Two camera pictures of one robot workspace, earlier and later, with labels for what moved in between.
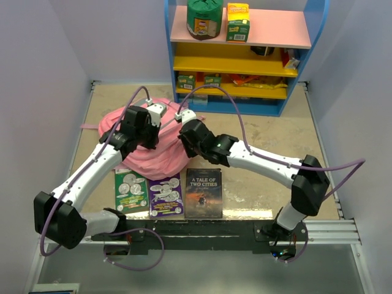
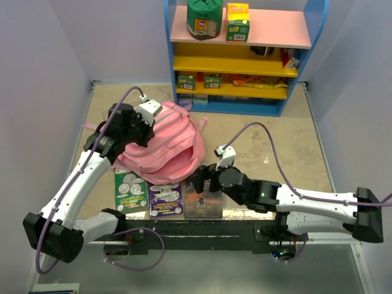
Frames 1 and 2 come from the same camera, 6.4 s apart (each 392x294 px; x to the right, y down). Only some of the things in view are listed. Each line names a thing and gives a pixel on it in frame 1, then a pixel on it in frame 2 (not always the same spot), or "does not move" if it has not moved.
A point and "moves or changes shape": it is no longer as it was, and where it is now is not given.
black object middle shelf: [260, 50] does not move
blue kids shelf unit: [255, 76] does not move
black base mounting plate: [203, 236] does not move
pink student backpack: [169, 158] moves or changes shape
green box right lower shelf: [212, 80] does not move
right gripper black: [190, 154] to [206, 173]
